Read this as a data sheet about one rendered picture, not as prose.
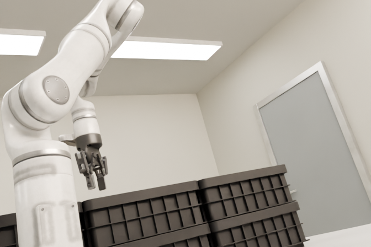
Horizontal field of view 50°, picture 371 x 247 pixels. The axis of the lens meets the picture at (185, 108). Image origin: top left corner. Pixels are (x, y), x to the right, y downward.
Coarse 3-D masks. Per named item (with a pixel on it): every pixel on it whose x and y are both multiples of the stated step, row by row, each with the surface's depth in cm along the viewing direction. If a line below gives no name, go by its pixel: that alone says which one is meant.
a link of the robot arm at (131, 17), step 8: (128, 8) 100; (136, 8) 101; (128, 16) 100; (136, 16) 101; (120, 24) 101; (128, 24) 101; (136, 24) 103; (120, 32) 104; (128, 32) 103; (112, 40) 108; (120, 40) 105; (112, 48) 108; (104, 64) 114; (96, 72) 116
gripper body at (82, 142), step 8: (80, 136) 115; (88, 136) 115; (96, 136) 116; (80, 144) 114; (88, 144) 115; (96, 144) 115; (88, 152) 114; (96, 152) 118; (88, 160) 113; (96, 160) 116
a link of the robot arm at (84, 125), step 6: (78, 120) 117; (84, 120) 116; (90, 120) 117; (96, 120) 119; (78, 126) 116; (84, 126) 116; (90, 126) 116; (96, 126) 118; (78, 132) 115; (84, 132) 115; (90, 132) 115; (96, 132) 117; (60, 138) 116; (66, 138) 116; (72, 138) 117; (72, 144) 121
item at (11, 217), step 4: (80, 204) 89; (80, 208) 88; (80, 212) 91; (0, 216) 81; (4, 216) 81; (8, 216) 81; (12, 216) 82; (16, 216) 82; (0, 220) 80; (4, 220) 81; (8, 220) 81; (12, 220) 81; (16, 220) 82; (0, 224) 80; (4, 224) 80; (8, 224) 81; (12, 224) 81
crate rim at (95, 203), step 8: (176, 184) 100; (184, 184) 101; (192, 184) 102; (128, 192) 94; (136, 192) 95; (144, 192) 95; (152, 192) 96; (160, 192) 97; (168, 192) 98; (176, 192) 99; (88, 200) 89; (96, 200) 90; (104, 200) 91; (112, 200) 91; (120, 200) 92; (128, 200) 93; (136, 200) 94; (88, 208) 89; (96, 208) 89
